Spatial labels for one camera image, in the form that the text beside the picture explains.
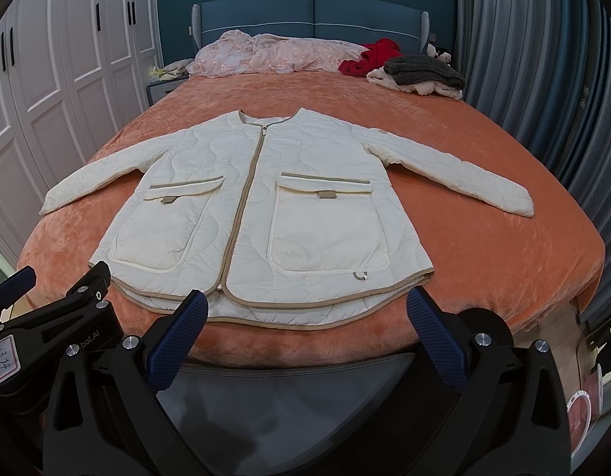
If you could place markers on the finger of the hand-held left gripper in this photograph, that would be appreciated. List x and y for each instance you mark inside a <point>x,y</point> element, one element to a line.
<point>15,287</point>
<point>89,282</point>

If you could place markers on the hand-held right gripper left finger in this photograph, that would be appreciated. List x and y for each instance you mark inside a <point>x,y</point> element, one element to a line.
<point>179,342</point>

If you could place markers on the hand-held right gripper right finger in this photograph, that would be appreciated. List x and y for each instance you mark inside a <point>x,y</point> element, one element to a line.
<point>436,339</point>

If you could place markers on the cream quilted jacket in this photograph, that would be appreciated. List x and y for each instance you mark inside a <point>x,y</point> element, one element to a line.
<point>325,238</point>

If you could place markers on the orange bed blanket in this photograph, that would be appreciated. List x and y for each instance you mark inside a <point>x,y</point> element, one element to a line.
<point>483,258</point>

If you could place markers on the pink round container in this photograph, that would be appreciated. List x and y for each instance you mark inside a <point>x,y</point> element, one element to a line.
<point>580,406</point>

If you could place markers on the black and white box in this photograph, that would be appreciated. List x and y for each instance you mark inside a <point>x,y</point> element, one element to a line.
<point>607,347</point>

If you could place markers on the grey nightstand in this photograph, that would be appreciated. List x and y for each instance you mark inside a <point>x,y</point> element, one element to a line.
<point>161,90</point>

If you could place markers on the white wardrobe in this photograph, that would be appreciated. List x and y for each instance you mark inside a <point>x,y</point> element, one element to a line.
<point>47,59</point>

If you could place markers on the cream fluffy garment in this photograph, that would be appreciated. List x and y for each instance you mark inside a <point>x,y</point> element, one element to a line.
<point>419,90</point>

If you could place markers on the grey knit garment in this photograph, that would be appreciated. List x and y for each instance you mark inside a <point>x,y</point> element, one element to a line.
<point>424,72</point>

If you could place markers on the black and white plush toy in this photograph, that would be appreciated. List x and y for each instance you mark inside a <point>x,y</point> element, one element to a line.
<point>440,53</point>

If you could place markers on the red garment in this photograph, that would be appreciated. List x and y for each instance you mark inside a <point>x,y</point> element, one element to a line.
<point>379,52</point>

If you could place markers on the grey pleated curtain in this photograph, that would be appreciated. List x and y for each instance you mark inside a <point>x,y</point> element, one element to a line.
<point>533,59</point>

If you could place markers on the pink floral quilt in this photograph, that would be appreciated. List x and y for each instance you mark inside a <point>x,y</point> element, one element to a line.
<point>285,54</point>

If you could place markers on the blue upholstered headboard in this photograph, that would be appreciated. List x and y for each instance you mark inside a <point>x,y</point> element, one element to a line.
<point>285,15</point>

